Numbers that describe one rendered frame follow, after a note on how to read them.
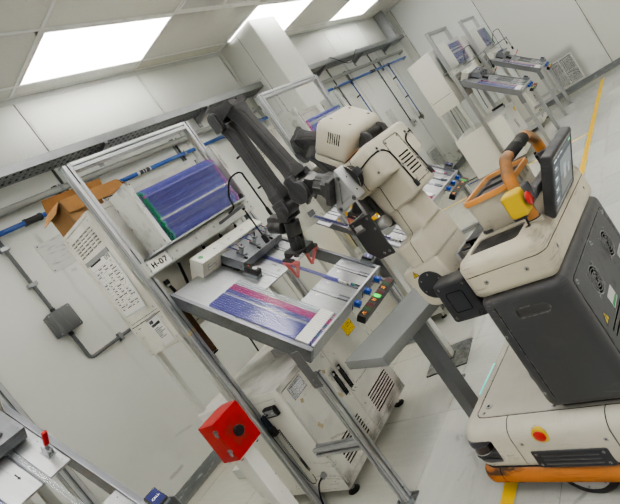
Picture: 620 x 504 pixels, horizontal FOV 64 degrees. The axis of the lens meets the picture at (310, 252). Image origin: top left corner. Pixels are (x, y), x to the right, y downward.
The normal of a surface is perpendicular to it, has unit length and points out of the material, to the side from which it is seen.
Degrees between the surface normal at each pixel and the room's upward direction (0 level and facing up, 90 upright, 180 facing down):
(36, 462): 47
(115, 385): 89
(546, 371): 90
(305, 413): 90
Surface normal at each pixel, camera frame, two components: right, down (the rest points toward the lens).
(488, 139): -0.48, 0.44
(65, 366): 0.66, -0.38
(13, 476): 0.08, -0.83
